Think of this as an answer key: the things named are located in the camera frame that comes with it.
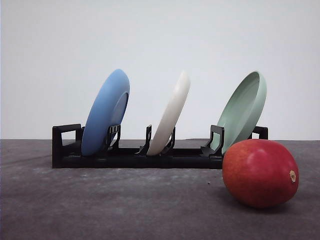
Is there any white plate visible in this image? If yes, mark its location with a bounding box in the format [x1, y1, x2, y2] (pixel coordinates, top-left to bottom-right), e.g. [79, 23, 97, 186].
[146, 71, 191, 156]

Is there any red pomegranate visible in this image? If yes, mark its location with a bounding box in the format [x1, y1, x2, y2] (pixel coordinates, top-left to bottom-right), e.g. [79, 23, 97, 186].
[222, 139, 299, 209]

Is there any blue plate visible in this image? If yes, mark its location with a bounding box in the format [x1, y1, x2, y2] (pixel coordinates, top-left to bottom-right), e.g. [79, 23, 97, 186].
[81, 69, 131, 156]

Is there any green plate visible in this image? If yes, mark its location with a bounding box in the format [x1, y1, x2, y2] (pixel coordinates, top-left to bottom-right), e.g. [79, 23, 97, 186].
[211, 71, 267, 154]

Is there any black plastic dish rack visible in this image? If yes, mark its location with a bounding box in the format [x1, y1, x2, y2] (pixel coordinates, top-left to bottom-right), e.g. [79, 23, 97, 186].
[52, 123, 269, 169]

